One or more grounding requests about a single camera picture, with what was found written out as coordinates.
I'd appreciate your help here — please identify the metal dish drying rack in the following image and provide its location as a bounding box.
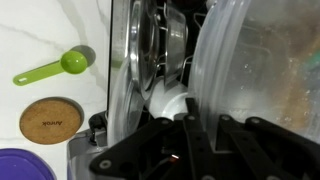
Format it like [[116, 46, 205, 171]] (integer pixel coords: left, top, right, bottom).
[[66, 0, 234, 180]]

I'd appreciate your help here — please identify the clear plastic bowl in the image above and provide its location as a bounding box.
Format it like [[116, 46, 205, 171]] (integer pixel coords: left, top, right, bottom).
[[107, 62, 145, 148]]

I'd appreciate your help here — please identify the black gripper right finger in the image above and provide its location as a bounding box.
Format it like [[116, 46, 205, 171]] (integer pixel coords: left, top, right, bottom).
[[215, 114, 320, 180]]

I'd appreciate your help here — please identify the steel pot lid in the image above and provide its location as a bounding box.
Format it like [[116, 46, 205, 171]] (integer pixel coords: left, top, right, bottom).
[[128, 0, 162, 102]]

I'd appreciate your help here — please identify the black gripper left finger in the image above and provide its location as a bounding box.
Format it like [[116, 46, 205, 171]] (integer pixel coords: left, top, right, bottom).
[[89, 97, 216, 180]]

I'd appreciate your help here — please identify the stainless steel pan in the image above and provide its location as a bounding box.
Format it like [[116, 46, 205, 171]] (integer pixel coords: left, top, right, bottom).
[[162, 2, 190, 85]]

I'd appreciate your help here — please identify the clear plastic lunchbox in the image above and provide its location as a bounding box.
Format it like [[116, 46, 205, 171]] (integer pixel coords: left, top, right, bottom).
[[188, 0, 320, 145]]

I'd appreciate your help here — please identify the green plastic measuring spoon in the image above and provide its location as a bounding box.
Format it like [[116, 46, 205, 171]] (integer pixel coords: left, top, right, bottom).
[[12, 49, 89, 87]]

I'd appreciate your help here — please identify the white ceramic bowl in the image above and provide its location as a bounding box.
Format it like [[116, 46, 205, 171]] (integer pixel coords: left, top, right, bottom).
[[147, 75, 190, 122]]

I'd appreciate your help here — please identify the round cork coaster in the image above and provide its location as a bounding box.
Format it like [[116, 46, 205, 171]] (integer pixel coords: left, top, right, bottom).
[[18, 97, 84, 146]]

